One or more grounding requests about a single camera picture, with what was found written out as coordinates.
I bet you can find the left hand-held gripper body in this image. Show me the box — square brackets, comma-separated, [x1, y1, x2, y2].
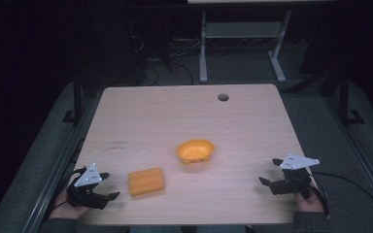
[65, 162, 110, 211]

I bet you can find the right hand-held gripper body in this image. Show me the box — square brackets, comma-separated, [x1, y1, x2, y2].
[269, 152, 321, 199]

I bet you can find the orange soap bar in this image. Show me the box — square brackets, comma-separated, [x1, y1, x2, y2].
[127, 166, 166, 198]

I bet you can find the orange soap dish with holes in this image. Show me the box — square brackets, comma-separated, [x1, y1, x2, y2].
[175, 138, 216, 166]

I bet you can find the person's right hand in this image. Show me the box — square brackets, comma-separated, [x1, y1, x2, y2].
[295, 183, 325, 215]

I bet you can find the person's left hand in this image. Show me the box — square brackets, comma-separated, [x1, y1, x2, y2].
[50, 190, 89, 221]

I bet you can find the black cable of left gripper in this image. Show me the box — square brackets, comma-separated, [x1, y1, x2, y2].
[45, 167, 87, 213]

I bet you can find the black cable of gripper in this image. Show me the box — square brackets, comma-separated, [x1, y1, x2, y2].
[45, 167, 87, 213]
[310, 171, 373, 209]

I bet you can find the aluminium rail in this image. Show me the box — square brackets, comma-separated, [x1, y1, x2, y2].
[323, 95, 373, 215]
[20, 91, 99, 233]

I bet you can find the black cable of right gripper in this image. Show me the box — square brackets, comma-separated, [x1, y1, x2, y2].
[310, 171, 373, 209]

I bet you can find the black metal stand post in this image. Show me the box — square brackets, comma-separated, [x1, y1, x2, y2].
[61, 70, 85, 127]
[337, 69, 366, 127]

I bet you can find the bundle of floor cables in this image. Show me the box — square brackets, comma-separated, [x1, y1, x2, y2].
[127, 30, 196, 86]

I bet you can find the white metal stand frame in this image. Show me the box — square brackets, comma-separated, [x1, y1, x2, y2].
[198, 9, 293, 84]

